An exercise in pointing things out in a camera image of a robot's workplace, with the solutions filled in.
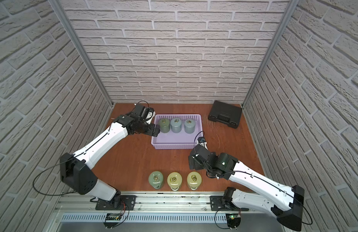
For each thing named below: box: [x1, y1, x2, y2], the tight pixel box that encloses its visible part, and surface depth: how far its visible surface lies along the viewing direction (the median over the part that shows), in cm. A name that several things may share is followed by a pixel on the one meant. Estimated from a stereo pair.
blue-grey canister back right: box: [184, 118, 196, 134], surface depth 99 cm
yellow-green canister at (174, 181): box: [166, 171, 183, 191], surface depth 75 cm
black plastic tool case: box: [208, 100, 243, 130], surface depth 109 cm
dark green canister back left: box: [158, 117, 171, 134], surface depth 99 cm
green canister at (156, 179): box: [148, 170, 164, 189], surface depth 76 cm
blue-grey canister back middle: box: [170, 117, 182, 134], surface depth 99 cm
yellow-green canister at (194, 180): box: [186, 171, 202, 191], surface depth 76 cm
